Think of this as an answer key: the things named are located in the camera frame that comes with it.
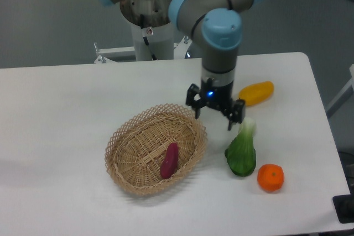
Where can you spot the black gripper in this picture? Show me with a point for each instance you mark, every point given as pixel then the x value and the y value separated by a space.
pixel 218 98

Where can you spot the purple sweet potato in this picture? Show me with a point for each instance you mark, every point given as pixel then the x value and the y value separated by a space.
pixel 170 161

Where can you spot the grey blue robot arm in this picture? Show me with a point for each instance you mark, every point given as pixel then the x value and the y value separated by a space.
pixel 215 26

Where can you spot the woven wicker basket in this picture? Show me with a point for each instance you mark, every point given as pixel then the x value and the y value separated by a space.
pixel 136 150

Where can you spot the yellow mango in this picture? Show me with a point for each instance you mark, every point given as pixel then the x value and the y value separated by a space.
pixel 256 93

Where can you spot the green bok choy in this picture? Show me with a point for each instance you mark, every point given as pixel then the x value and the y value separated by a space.
pixel 241 154

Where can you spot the orange tangerine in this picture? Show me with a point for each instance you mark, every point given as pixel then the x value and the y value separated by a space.
pixel 270 177

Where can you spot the black device at table edge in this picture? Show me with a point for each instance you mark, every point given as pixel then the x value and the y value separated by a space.
pixel 344 208

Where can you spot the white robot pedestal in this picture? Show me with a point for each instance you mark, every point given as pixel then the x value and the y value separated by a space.
pixel 152 31

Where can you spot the white metal base frame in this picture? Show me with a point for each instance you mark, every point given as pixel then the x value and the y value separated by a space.
pixel 127 54

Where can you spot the white frame at right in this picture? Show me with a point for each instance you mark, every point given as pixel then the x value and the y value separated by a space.
pixel 341 97

